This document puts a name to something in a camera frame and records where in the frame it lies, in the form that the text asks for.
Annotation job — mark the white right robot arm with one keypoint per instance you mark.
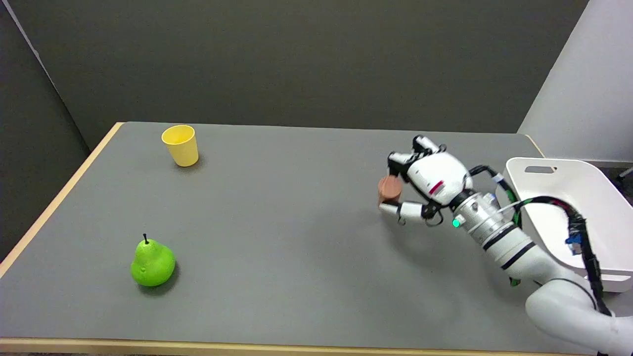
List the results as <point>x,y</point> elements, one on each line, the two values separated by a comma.
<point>534,267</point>

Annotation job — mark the brown wooden cylinder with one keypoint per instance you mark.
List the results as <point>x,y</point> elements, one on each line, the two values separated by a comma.
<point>389,190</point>

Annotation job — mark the green toy pear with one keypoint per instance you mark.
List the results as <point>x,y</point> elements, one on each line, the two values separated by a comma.
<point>152,264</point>

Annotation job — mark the yellow plastic cup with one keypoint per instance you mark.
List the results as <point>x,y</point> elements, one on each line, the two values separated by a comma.
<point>181,145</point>

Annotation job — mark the white plastic box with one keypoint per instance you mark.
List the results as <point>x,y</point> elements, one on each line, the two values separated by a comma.
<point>578,217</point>

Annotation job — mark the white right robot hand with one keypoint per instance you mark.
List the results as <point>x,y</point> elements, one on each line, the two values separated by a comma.
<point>435,180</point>

